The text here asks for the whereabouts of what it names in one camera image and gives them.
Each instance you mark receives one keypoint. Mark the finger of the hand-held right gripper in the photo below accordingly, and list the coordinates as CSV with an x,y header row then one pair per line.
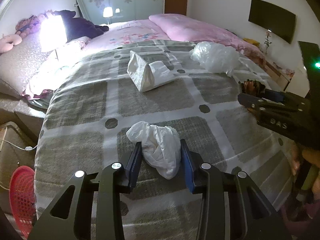
x,y
275,95
262,103

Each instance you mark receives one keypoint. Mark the pink floral bed sheet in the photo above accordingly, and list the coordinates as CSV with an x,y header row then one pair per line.
x,y
125,35

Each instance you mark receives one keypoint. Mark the brown plush toys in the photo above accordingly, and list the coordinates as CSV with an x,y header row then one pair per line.
x,y
27,23

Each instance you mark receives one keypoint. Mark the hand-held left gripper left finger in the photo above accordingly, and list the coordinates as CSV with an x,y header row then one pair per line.
x,y
135,166

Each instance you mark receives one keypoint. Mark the white plastic bag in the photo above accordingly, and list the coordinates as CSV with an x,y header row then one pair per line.
x,y
162,150

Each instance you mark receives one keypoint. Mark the clear plastic bag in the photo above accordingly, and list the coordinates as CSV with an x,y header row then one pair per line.
x,y
217,57
145,75

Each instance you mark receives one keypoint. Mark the white shade table lamp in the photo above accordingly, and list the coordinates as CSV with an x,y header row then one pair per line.
x,y
53,30

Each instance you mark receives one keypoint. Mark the light wooden cabinet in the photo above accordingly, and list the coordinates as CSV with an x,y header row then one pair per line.
x,y
280,75

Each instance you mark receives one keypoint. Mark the pink plastic basket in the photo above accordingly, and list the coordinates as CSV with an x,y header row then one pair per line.
x,y
22,192

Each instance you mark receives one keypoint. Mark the dark purple plush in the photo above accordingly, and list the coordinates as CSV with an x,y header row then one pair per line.
x,y
80,25

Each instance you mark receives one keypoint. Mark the orange snack wrapper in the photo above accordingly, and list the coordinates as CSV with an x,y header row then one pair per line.
x,y
251,86

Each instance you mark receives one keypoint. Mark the grey patterned headboard cushion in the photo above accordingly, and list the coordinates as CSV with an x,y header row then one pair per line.
x,y
17,65

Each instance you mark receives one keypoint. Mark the grey upholstered bed frame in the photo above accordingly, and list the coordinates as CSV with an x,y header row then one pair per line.
x,y
20,110

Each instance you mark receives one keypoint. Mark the person's clothing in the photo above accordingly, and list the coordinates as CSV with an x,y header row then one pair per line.
x,y
307,200

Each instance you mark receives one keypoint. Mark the yellow cloth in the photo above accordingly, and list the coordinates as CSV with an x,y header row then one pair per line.
x,y
251,41

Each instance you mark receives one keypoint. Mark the person's right hand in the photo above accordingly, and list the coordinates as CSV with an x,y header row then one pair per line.
x,y
311,158

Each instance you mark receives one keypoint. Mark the pink quilt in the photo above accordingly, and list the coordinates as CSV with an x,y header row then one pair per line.
x,y
195,30

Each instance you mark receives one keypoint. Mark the grey checked blanket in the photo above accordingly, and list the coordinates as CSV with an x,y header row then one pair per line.
x,y
150,105

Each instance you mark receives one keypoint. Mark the pink floral pillow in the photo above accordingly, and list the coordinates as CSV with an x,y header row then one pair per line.
x,y
77,45

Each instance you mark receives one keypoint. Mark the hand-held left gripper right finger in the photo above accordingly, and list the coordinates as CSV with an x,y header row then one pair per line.
x,y
187,171

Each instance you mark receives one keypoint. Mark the brown nightstand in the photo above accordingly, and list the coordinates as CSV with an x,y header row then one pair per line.
x,y
12,162

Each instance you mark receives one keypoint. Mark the pink plush toy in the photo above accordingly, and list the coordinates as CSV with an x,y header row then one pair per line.
x,y
8,42

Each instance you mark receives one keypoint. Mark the black wall television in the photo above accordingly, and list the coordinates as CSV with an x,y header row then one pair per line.
x,y
272,20

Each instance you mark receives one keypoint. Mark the single rose stem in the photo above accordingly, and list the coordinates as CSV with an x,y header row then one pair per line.
x,y
268,40

